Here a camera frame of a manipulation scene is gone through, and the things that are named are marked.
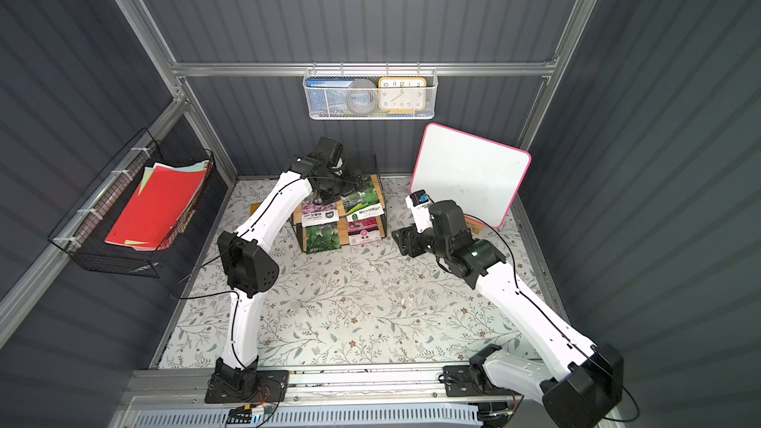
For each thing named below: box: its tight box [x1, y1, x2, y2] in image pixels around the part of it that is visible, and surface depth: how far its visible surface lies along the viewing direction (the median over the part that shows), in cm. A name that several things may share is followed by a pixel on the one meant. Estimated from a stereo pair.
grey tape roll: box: [345, 78, 378, 115], surface depth 90 cm
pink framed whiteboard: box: [410, 122, 533, 229], surface depth 93 cm
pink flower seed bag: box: [347, 215, 383, 246], surface depth 104 cm
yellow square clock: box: [378, 76, 428, 115], surface depth 90 cm
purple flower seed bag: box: [301, 200, 340, 227], surface depth 88 cm
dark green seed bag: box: [306, 221, 341, 255], surface depth 101 cm
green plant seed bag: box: [339, 188, 385, 222], surface depth 91 cm
